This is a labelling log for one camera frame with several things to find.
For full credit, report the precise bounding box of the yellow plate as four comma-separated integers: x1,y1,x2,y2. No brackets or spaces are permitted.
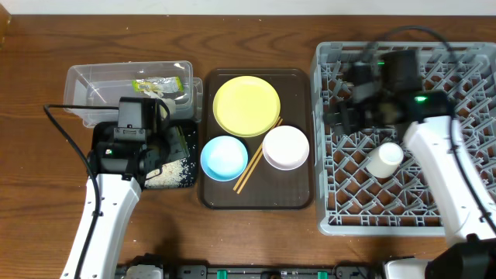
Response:
212,76,281,137

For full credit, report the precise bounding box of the cream white cup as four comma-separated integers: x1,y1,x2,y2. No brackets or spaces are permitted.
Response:
365,143,404,178

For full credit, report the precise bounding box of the black waste tray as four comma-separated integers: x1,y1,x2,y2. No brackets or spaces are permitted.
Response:
91,119,200,191

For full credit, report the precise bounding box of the clear plastic bin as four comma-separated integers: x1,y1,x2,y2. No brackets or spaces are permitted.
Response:
64,60,203,128

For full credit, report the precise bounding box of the green snack wrapper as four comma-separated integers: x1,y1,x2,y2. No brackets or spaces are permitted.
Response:
131,77,184,94

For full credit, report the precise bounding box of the spilled rice pile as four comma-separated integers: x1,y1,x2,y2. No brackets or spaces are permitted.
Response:
145,158,194,189

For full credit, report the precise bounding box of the white tissue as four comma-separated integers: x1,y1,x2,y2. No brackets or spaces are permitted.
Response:
144,91,176,117

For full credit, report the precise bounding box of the grey dishwasher rack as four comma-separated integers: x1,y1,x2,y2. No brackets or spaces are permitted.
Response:
310,42,495,236

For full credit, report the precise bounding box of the wooden chopstick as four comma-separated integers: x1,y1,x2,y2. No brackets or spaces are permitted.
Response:
236,119,284,195
232,117,281,191

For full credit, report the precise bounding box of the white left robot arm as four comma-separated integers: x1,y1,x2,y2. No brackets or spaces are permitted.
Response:
61,97,170,278

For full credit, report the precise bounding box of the light blue bowl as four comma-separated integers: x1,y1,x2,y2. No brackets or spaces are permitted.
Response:
200,136,248,182

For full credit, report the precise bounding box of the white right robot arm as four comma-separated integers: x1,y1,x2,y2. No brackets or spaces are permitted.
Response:
323,50,495,278

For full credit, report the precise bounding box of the dark brown tray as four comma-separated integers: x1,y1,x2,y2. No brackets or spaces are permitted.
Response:
198,68,315,210

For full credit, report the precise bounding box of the pink bowl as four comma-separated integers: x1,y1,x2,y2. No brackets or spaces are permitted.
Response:
262,126,310,171

